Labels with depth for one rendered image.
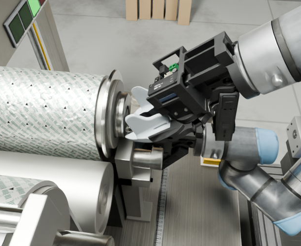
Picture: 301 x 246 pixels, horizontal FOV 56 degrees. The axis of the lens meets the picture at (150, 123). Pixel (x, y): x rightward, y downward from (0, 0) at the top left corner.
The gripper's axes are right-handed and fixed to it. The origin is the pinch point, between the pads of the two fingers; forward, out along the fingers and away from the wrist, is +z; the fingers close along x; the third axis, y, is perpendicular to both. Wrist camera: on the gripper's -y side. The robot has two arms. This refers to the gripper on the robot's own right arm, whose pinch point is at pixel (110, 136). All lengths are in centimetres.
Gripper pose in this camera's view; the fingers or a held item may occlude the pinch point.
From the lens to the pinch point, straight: 65.0
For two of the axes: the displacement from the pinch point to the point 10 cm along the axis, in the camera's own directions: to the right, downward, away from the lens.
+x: -1.2, 7.9, -6.0
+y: 0.0, -6.1, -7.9
